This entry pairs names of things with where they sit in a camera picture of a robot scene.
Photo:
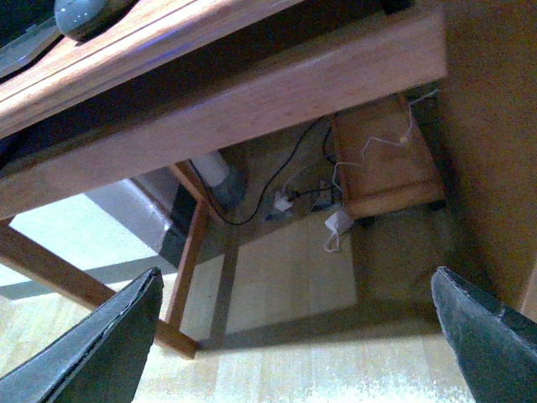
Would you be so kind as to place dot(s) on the wooden rolling cabinet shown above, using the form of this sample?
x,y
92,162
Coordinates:
x,y
383,163

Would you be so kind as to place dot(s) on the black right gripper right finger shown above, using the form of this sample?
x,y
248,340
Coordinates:
x,y
495,346

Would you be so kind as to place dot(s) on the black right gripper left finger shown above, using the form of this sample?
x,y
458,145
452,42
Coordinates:
x,y
100,359

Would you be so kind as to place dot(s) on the grey open laptop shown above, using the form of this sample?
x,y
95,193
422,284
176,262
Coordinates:
x,y
28,28

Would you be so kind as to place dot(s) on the wooden keyboard tray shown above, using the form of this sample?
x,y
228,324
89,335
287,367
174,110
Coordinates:
x,y
174,80

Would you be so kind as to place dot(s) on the wooden desk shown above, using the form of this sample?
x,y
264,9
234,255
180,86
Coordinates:
x,y
490,55

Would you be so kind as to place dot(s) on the grey computer mouse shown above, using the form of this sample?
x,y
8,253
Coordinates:
x,y
83,19

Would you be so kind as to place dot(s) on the white power adapter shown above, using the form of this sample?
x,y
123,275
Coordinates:
x,y
339,222

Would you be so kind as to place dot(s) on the white power strip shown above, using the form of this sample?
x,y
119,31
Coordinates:
x,y
282,202

